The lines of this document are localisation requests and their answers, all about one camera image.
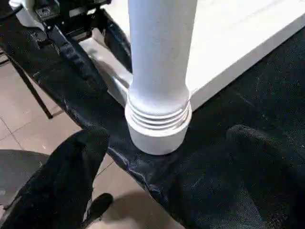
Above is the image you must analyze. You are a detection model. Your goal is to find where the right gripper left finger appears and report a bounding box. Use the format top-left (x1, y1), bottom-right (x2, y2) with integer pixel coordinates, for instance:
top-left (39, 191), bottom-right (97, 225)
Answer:
top-left (0, 126), bottom-right (111, 229)

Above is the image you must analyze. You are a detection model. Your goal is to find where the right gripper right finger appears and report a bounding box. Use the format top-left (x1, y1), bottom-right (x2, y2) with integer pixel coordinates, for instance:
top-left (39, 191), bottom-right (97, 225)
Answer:
top-left (226, 124), bottom-right (305, 229)

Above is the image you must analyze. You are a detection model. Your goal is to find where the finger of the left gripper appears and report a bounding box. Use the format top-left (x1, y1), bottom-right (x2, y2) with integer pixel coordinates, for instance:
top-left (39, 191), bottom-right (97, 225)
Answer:
top-left (103, 11), bottom-right (133, 72)
top-left (46, 26), bottom-right (105, 91)

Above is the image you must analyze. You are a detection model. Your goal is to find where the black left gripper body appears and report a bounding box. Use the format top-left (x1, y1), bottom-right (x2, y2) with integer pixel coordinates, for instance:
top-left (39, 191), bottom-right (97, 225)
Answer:
top-left (35, 0), bottom-right (112, 36)

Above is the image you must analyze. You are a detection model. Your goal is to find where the white table leg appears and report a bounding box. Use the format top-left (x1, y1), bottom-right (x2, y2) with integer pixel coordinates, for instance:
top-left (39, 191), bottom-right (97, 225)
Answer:
top-left (123, 0), bottom-right (198, 131)

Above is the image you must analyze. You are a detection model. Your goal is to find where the white plastic table top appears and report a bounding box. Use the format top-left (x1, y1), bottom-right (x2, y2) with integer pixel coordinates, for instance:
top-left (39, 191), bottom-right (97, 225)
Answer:
top-left (78, 0), bottom-right (305, 156)

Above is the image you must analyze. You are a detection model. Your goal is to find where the dark robot left foot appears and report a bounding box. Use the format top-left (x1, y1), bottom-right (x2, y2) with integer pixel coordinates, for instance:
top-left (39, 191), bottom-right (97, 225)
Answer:
top-left (0, 149), bottom-right (51, 206)

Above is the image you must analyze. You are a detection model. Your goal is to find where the dark robot foot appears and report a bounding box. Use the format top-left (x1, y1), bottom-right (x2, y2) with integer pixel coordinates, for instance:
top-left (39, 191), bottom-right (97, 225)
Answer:
top-left (83, 193), bottom-right (114, 222)
top-left (0, 149), bottom-right (51, 206)

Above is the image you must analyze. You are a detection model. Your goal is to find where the dark robot right foot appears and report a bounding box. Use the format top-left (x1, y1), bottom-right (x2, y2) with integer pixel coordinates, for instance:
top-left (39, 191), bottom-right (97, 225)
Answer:
top-left (83, 193), bottom-right (114, 222)

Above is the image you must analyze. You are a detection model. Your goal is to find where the black tripod leg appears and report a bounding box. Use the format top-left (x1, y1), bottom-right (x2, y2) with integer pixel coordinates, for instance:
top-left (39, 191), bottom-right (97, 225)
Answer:
top-left (0, 45), bottom-right (54, 120)

